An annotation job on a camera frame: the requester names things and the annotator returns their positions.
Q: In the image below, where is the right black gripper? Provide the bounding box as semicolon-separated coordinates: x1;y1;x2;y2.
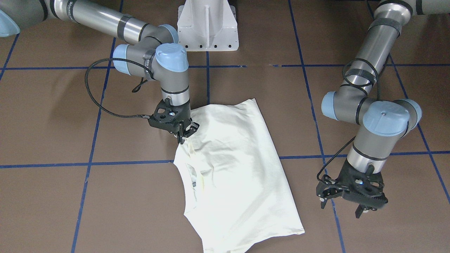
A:
148;99;200;144

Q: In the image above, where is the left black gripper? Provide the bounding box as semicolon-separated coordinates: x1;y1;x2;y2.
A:
316;161;388;219

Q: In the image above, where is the cream long-sleeve cat shirt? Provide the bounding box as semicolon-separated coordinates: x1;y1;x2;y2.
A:
174;99;305;253

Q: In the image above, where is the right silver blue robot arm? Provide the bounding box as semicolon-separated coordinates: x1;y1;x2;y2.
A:
1;0;199;144

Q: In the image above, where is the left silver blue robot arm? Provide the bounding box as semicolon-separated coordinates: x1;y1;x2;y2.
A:
316;0;449;218

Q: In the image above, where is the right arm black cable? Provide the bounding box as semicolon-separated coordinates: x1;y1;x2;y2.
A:
84;58;157;119

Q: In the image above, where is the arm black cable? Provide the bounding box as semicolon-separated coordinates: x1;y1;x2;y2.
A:
84;58;157;119
316;58;389;183

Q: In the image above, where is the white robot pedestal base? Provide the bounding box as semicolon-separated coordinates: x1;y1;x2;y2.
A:
177;0;239;52

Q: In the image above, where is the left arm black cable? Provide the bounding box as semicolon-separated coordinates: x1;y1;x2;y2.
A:
316;58;389;183

